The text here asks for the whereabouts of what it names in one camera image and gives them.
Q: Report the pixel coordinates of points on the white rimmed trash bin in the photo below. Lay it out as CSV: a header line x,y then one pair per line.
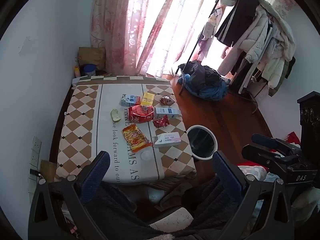
x,y
202,142

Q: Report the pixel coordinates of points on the white box with pink label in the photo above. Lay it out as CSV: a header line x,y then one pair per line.
x,y
167,139

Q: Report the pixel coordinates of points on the blue white milk carton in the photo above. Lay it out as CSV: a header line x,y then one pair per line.
x,y
130,100

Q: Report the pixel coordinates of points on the small red wrapper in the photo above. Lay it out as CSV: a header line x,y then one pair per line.
x,y
161,122

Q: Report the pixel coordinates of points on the pale fruit peel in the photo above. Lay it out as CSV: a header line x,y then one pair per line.
x,y
115,115

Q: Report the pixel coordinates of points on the orange bottle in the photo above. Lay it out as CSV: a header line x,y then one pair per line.
x,y
77,71

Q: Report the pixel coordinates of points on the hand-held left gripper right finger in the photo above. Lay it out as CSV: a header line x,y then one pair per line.
x,y
225,173

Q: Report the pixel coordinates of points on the white blue carton box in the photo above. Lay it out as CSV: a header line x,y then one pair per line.
x,y
167,112

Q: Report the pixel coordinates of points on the brown snack wrapper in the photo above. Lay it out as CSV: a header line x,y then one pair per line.
x,y
167,100

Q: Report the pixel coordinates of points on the brown cardboard piece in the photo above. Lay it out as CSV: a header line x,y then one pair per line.
x,y
48,170

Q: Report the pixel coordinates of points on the blue and black clothes pile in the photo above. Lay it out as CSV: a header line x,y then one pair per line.
x,y
205,82

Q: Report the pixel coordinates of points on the black cabinet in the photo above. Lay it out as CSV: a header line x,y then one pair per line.
x,y
309,120

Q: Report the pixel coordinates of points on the person's dark fleece pants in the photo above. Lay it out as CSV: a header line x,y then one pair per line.
x,y
207,205

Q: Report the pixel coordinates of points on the red cloth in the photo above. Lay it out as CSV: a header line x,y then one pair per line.
x,y
250,165

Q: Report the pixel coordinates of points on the brown paper bag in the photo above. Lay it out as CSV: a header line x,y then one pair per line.
x,y
92,56

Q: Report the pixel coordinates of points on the black garment with white stripes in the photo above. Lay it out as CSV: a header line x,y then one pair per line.
x,y
237,20

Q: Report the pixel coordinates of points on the white puffer coat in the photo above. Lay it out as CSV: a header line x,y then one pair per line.
x,y
246,42

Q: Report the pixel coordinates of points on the black plug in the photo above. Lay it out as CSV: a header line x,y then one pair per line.
x,y
34,172

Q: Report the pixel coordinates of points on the white checkered cushion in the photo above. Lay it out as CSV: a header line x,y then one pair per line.
x,y
253,173

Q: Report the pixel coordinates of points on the yellow packet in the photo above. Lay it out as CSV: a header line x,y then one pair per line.
x,y
147,99

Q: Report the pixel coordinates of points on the sheer pink curtain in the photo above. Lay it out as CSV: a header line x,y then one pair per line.
x,y
170,25

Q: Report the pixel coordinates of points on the pale green jacket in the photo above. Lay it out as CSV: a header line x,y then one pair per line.
x,y
277,55

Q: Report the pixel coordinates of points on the orange snack packet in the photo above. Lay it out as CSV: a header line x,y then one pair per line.
x,y
136,138

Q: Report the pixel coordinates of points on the white speckled pad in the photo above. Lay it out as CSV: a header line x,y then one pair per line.
x,y
171,217

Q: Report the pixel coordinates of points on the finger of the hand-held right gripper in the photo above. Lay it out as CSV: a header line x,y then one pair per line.
x,y
257,153
266,139

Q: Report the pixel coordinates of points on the checkered brown tablecloth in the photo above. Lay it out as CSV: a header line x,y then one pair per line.
x,y
82,130

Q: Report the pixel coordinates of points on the white round lid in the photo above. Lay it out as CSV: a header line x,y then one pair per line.
x,y
146,155

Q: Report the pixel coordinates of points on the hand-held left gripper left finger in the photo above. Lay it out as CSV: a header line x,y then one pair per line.
x,y
96,177

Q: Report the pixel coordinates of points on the black clothes rack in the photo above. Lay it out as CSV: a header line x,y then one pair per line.
x,y
200,40

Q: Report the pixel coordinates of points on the crumpled red snack bag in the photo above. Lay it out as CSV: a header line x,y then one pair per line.
x,y
140,114

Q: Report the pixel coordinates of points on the white wall sockets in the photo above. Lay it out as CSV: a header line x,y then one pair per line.
x,y
34,155

